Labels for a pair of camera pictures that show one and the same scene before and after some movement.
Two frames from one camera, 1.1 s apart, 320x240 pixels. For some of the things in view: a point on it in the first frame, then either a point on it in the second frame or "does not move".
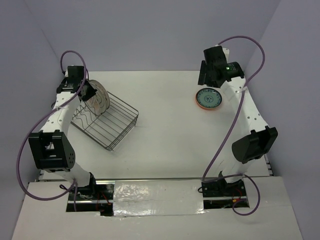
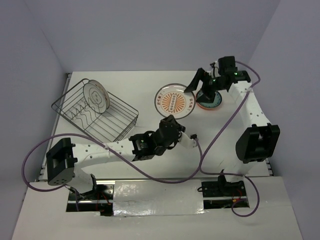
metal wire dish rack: x=109 y=128 does not move
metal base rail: x=217 y=193 does not move
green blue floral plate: x=209 y=98 does not move
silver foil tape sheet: x=160 y=197 does not move
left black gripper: x=91 y=92 to x=170 y=119
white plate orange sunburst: x=100 y=101 to x=171 y=99
